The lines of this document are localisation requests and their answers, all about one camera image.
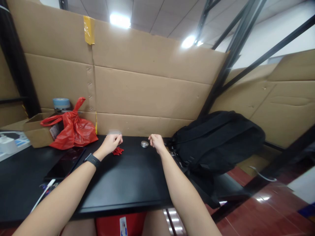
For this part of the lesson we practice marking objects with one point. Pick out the yellow tape strip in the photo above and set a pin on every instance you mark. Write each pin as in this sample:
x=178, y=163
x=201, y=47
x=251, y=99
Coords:
x=88, y=30

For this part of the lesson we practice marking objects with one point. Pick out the red plastic bag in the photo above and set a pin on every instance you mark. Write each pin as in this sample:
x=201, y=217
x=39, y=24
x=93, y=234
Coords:
x=73, y=130

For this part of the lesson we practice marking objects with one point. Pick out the large cardboard partition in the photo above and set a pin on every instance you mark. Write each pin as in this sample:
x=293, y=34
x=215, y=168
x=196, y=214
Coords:
x=128, y=81

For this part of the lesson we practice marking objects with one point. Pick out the white charger block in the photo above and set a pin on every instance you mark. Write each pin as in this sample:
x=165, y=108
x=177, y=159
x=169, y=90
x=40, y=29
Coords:
x=7, y=145

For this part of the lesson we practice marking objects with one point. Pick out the dark tablet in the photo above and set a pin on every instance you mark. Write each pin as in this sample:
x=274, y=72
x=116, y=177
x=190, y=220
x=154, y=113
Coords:
x=65, y=163

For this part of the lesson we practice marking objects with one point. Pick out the clear plastic piece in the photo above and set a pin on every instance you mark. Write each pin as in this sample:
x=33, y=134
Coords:
x=115, y=132

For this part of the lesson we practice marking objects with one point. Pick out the small round metal tin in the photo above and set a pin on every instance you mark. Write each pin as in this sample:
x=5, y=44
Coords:
x=144, y=144

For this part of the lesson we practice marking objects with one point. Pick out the person's left hand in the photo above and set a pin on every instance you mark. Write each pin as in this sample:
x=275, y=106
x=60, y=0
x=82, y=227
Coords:
x=110, y=143

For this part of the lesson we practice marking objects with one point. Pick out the pile of red clips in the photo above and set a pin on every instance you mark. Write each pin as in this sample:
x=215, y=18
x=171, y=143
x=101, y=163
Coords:
x=117, y=151

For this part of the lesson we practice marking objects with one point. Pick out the person's right hand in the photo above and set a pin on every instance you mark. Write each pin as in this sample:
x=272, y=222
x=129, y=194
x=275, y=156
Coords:
x=156, y=141

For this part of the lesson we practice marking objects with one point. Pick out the small cardboard box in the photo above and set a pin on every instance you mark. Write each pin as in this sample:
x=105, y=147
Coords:
x=37, y=130

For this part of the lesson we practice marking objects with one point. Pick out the person's right fingers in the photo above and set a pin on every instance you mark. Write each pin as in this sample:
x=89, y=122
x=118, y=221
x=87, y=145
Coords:
x=151, y=140

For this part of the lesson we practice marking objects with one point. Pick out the black backpack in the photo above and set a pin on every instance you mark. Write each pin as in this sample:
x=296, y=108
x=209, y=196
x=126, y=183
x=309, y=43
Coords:
x=216, y=145

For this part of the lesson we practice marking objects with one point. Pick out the cardboard side partition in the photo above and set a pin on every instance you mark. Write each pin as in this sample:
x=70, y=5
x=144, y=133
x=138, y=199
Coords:
x=273, y=98

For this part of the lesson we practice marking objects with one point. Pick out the person's legs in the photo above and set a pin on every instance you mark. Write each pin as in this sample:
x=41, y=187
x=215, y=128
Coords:
x=110, y=225

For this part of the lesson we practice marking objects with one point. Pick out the person's left fingers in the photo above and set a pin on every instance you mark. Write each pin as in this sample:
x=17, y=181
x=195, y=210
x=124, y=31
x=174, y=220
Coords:
x=117, y=139

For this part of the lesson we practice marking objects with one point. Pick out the black metal rack frame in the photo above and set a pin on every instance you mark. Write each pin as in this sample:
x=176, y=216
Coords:
x=246, y=49

